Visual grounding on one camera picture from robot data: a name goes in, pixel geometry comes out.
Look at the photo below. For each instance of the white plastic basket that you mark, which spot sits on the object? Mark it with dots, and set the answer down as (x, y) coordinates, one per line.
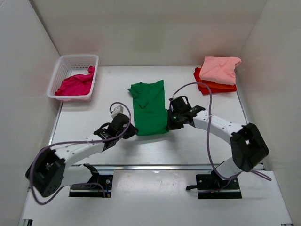
(67, 66)

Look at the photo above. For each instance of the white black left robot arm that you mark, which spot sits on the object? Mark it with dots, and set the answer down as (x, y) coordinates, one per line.
(57, 167)

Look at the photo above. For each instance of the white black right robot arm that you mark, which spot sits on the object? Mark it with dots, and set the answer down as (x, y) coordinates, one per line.
(248, 147)

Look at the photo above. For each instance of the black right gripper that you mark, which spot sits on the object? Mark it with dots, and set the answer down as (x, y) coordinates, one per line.
(170, 126)

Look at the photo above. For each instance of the magenta t shirt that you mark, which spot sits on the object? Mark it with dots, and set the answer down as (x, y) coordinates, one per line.
(77, 85)

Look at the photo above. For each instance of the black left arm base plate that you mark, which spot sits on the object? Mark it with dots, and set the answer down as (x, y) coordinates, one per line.
(98, 186)

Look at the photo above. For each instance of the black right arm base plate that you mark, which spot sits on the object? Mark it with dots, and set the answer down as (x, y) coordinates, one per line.
(210, 187)

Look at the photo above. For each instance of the salmon pink folded t shirt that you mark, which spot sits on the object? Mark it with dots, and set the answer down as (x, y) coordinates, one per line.
(220, 70)

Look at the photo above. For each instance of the green t shirt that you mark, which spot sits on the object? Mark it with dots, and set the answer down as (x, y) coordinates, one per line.
(150, 114)

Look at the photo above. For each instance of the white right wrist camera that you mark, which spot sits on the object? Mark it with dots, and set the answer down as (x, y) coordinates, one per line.
(172, 98)

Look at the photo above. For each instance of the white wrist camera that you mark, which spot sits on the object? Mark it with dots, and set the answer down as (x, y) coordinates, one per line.
(117, 110)
(172, 98)

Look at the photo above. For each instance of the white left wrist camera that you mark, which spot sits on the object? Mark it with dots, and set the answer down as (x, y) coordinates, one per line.
(117, 110)

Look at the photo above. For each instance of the orange t shirt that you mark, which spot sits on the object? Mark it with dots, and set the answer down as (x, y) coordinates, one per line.
(217, 85)

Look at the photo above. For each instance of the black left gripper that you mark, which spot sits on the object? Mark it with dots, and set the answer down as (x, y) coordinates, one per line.
(130, 131)

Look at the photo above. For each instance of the aluminium table edge rail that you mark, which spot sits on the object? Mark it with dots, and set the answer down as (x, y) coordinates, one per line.
(155, 167)

